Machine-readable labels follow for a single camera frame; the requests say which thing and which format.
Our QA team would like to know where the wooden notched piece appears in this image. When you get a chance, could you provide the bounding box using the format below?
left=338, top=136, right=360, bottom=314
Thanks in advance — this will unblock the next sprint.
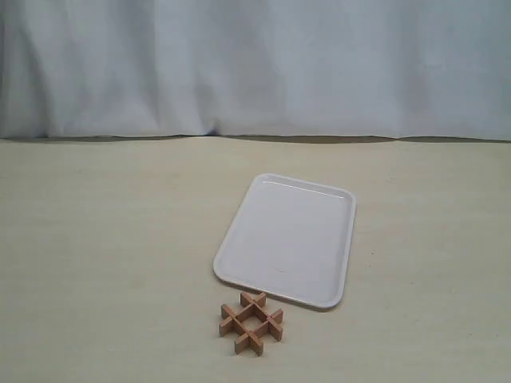
left=220, top=292, right=267, bottom=323
left=236, top=292, right=283, bottom=341
left=234, top=309, right=284, bottom=356
left=219, top=304, right=245, bottom=337

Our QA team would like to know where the white plastic tray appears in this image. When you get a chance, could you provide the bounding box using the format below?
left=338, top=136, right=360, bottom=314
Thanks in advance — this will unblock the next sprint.
left=212, top=173, right=357, bottom=310

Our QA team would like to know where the white cloth backdrop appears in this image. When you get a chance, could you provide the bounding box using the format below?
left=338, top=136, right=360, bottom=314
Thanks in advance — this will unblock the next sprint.
left=1, top=1, right=510, bottom=140

